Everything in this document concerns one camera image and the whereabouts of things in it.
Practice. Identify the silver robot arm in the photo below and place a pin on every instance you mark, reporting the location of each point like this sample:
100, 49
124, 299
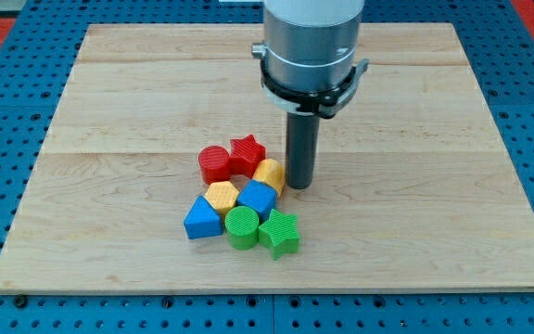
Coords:
307, 54

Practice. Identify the yellow rounded block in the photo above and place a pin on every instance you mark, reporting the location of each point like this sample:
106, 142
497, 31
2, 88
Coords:
271, 173

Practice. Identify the red star block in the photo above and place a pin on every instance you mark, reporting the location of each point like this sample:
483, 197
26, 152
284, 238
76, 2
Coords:
245, 156

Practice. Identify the blue cube block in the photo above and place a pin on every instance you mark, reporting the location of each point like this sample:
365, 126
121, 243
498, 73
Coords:
258, 197

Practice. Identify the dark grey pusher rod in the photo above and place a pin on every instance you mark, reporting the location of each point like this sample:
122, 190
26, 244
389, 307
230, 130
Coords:
301, 144

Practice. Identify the yellow hexagon block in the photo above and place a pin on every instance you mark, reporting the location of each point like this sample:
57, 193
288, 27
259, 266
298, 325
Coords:
222, 197

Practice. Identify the red cylinder block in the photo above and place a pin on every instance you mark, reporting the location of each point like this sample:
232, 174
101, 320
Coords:
214, 164

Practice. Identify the green cylinder block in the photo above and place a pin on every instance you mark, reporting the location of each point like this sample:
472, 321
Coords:
242, 225

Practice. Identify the green star block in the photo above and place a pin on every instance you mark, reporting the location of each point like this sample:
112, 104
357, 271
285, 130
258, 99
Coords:
279, 234

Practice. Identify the blue triangle block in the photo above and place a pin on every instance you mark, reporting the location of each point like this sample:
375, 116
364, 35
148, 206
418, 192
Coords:
202, 220

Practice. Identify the light wooden board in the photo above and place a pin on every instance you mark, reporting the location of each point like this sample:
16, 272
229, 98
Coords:
413, 190

